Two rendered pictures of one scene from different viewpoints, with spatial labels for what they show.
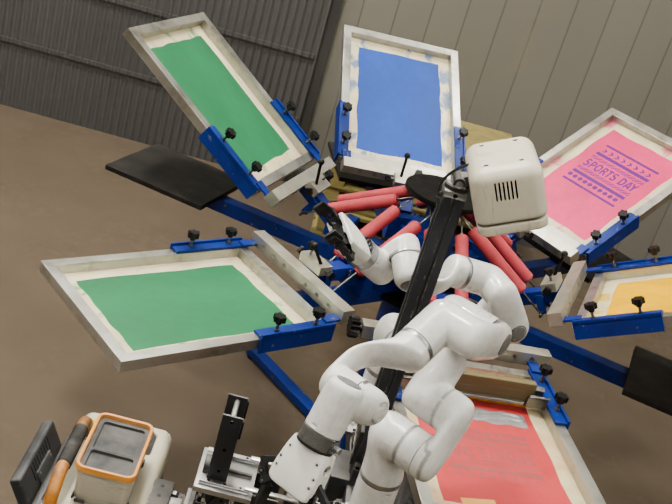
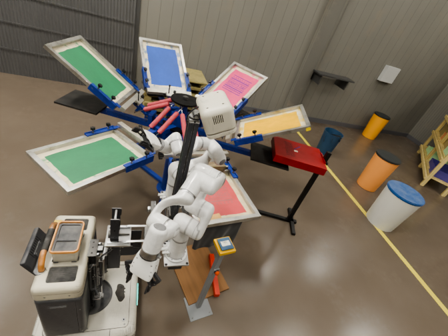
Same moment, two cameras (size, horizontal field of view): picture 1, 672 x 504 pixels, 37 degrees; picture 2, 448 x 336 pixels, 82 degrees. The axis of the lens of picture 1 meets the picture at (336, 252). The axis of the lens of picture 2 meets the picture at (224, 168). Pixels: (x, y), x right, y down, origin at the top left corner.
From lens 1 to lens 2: 92 cm
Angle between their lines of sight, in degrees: 20
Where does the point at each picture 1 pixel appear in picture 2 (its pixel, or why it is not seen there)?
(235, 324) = (115, 162)
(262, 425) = (136, 181)
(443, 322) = (198, 183)
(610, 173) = (237, 84)
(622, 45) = (231, 38)
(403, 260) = (175, 145)
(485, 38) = (189, 38)
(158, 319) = (83, 167)
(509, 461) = (221, 195)
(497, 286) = (213, 147)
